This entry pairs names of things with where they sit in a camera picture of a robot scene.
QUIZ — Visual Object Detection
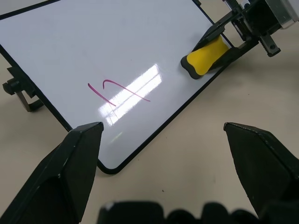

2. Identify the black-framed whiteboard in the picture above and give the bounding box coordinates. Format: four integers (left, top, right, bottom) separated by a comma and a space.
0, 0, 233, 175

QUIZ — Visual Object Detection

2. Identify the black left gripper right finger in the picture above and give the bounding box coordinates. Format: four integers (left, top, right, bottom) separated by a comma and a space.
223, 122, 299, 220

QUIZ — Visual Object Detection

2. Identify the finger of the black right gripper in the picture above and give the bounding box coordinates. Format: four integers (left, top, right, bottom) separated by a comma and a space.
191, 10, 244, 52
205, 38, 262, 72

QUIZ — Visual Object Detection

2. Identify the black whiteboard stand bracket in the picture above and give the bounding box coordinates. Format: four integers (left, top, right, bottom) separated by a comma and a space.
2, 66, 45, 113

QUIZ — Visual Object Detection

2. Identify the yellow and black eraser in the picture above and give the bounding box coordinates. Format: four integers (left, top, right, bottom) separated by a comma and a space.
180, 35, 230, 80

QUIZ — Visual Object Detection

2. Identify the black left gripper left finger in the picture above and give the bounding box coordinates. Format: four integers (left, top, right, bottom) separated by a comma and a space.
0, 121, 104, 224

